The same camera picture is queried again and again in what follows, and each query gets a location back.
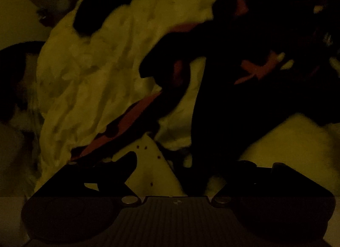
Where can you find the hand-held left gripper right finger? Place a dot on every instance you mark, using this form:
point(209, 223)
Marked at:
point(239, 173)

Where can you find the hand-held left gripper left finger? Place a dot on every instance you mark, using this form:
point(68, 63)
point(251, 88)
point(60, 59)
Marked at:
point(129, 161)

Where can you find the dark garment with red lining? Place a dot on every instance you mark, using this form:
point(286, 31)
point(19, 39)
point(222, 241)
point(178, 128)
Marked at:
point(225, 103)

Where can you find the white crinkled garment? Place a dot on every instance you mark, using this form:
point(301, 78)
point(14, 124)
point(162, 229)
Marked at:
point(93, 77)

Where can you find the white dotted bed sheet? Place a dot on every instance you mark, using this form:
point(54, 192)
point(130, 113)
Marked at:
point(148, 167)

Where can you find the black cloth piece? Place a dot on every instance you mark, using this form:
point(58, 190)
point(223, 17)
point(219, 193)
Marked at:
point(89, 16)

